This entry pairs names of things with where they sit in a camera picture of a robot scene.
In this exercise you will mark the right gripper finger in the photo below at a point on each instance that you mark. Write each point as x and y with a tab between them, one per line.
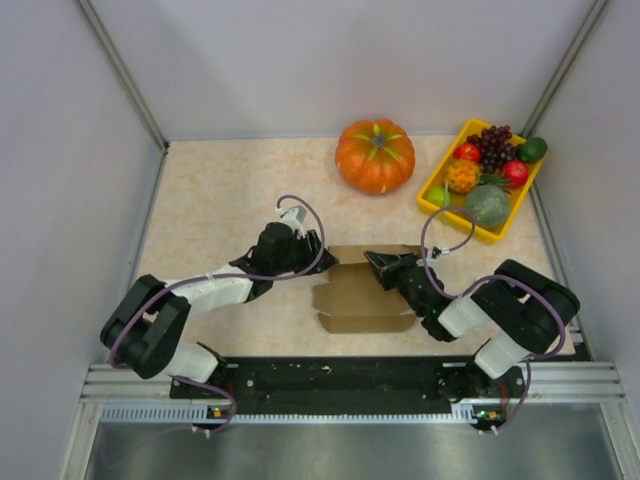
385	275
380	258

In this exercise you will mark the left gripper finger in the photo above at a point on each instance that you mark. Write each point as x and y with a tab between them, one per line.
327	258
321	267

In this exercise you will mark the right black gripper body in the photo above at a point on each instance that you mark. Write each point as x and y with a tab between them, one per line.
402	283

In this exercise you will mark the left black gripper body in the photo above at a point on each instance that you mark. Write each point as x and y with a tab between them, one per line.
298	256

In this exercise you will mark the brown cardboard box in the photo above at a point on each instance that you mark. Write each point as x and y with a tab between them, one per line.
352	301

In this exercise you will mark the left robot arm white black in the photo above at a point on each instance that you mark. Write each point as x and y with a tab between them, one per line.
144	332

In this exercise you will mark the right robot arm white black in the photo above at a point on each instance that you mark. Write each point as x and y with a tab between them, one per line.
530	310

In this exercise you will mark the green lime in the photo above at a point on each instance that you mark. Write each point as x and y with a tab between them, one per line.
438	196

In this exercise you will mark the orange pumpkin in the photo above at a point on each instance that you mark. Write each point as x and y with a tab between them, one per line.
375	157

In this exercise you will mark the green melon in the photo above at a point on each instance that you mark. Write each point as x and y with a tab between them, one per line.
488	205

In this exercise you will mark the orange pineapple toy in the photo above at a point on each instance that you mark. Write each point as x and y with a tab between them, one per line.
462	176

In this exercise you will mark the red apple left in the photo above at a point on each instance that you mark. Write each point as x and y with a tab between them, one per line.
467	151

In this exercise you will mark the red apple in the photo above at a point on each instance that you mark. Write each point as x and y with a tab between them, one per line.
467	151
515	174

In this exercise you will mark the red apple right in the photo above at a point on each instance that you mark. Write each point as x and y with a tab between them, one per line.
515	174

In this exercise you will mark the dark purple grape bunch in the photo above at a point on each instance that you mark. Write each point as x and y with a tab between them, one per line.
495	147

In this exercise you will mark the green avocado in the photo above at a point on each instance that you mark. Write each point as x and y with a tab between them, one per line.
533	150

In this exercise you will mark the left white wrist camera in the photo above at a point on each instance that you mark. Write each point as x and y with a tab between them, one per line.
293	217

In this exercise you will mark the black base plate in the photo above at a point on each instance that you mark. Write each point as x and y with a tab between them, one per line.
360	385

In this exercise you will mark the white cable duct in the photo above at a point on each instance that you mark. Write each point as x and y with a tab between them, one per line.
207	415

